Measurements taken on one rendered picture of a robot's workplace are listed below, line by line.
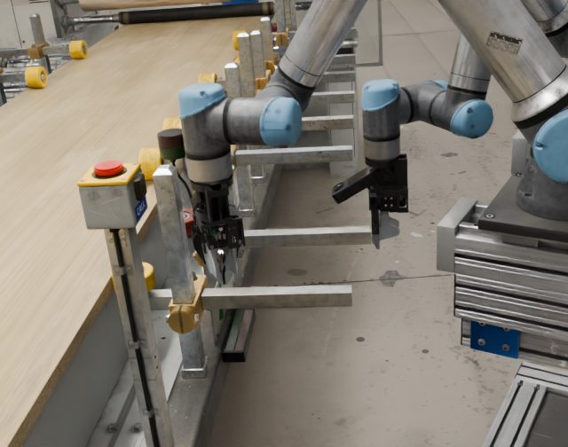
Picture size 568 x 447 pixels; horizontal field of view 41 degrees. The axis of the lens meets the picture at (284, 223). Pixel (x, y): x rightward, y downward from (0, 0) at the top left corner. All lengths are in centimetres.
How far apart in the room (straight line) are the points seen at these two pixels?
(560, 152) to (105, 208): 62
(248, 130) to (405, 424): 146
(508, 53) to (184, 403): 83
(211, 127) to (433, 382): 161
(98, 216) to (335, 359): 178
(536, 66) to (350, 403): 165
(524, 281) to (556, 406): 92
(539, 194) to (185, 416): 72
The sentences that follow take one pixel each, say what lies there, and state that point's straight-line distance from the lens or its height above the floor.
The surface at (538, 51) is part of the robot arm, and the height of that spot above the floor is 133.
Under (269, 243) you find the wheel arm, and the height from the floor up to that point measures 84.
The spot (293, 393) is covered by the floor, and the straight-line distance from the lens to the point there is 259.
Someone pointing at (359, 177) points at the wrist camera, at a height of 98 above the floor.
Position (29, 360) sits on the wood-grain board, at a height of 90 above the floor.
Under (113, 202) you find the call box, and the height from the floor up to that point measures 119.
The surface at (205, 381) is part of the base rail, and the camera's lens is 149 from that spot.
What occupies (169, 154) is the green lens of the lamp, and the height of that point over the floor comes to 107.
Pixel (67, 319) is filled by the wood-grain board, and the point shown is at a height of 90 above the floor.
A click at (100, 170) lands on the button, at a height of 123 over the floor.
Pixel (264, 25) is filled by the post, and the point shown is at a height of 109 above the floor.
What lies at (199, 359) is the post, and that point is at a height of 74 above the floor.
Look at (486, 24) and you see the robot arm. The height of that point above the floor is 137.
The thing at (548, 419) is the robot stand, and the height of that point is 21.
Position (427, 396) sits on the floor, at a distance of 256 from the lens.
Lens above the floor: 157
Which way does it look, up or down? 25 degrees down
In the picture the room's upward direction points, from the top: 5 degrees counter-clockwise
